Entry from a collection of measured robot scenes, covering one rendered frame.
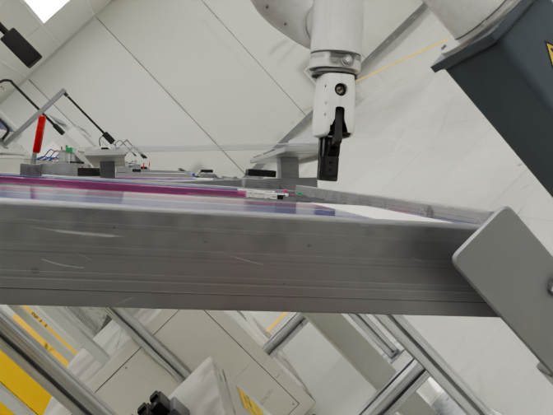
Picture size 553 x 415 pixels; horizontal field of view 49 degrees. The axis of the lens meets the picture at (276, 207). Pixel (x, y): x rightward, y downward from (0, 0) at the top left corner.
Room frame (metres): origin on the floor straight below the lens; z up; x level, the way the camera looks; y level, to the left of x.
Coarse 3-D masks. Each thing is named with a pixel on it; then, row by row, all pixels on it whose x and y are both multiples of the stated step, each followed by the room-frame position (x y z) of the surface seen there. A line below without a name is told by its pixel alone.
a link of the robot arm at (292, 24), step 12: (252, 0) 1.02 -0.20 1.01; (264, 0) 1.01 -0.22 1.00; (276, 0) 1.04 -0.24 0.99; (288, 0) 1.06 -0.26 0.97; (300, 0) 1.07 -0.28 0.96; (312, 0) 1.09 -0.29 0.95; (264, 12) 1.04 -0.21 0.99; (276, 12) 1.05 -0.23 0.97; (288, 12) 1.06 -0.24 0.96; (300, 12) 1.07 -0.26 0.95; (276, 24) 1.07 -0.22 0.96; (288, 24) 1.07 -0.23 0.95; (300, 24) 1.06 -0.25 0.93; (288, 36) 1.08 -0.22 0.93; (300, 36) 1.07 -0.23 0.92
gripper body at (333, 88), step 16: (320, 80) 0.99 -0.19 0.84; (336, 80) 0.95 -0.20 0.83; (352, 80) 0.96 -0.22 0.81; (320, 96) 0.98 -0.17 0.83; (336, 96) 0.95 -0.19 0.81; (352, 96) 0.95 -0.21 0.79; (320, 112) 0.97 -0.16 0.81; (352, 112) 0.95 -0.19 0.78; (320, 128) 0.97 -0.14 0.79; (352, 128) 0.94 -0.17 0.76
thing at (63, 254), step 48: (0, 240) 0.37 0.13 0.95; (48, 240) 0.37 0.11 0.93; (96, 240) 0.37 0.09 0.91; (144, 240) 0.37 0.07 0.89; (192, 240) 0.37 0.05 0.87; (240, 240) 0.38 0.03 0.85; (288, 240) 0.38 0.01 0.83; (336, 240) 0.38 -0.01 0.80; (384, 240) 0.38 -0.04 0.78; (432, 240) 0.38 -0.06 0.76; (0, 288) 0.36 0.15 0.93; (48, 288) 0.37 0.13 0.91; (96, 288) 0.37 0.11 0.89; (144, 288) 0.37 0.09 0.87; (192, 288) 0.37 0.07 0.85; (240, 288) 0.37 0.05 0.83; (288, 288) 0.37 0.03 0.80; (336, 288) 0.38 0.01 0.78; (384, 288) 0.38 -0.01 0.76; (432, 288) 0.38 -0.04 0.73
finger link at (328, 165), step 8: (328, 144) 0.96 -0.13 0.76; (328, 152) 0.97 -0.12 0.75; (336, 152) 0.97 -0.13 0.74; (320, 160) 0.98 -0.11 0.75; (328, 160) 0.97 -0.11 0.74; (336, 160) 0.98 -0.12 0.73; (320, 168) 0.98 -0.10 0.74; (328, 168) 0.97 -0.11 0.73; (336, 168) 0.98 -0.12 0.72; (320, 176) 0.98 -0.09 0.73; (328, 176) 0.98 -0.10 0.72; (336, 176) 0.98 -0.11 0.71
